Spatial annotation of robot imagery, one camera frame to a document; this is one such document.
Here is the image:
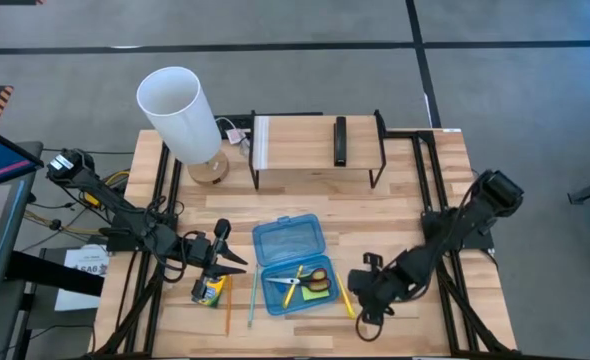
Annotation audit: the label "green pencil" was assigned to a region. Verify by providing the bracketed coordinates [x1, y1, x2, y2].
[246, 263, 260, 329]

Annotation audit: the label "black stand beam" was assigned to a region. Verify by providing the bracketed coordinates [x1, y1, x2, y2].
[4, 248, 107, 298]

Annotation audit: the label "red-handled scissors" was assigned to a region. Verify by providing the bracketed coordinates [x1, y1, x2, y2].
[266, 267, 333, 294]

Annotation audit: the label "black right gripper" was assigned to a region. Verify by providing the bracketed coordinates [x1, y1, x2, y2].
[347, 252, 402, 325]

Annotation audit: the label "wooden shelf riser black legs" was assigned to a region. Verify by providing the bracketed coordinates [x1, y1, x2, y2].
[248, 109, 388, 192]

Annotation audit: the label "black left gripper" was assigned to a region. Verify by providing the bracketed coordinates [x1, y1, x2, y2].
[181, 218, 250, 301]

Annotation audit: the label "white power adapter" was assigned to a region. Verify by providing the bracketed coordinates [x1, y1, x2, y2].
[225, 127, 249, 147]

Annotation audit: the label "tilted dark-framed screen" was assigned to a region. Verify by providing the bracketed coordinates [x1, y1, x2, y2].
[0, 122, 45, 194]

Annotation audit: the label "blue plastic pencil case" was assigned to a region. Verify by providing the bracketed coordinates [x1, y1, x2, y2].
[251, 213, 341, 317]

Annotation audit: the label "white printed paper sheet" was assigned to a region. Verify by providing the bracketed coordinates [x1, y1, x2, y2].
[53, 243, 112, 312]

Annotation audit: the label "white shade wooden base lamp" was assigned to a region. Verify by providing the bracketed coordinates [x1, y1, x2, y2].
[135, 66, 230, 187]

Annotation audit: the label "yellow highlighter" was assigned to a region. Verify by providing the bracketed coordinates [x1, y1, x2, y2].
[335, 272, 357, 320]
[281, 264, 305, 310]

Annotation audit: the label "yellow cable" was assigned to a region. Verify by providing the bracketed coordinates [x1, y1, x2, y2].
[80, 169, 132, 236]

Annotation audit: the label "black stapler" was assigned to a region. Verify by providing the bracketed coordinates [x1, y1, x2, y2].
[333, 115, 349, 168]

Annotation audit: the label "orange pencil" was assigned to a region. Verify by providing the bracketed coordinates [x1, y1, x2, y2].
[224, 274, 234, 338]

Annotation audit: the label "yellow green crayon box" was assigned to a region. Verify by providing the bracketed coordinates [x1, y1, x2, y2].
[190, 274, 228, 308]

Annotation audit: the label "green sticky note pad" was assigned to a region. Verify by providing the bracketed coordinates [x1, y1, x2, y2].
[301, 284, 332, 303]

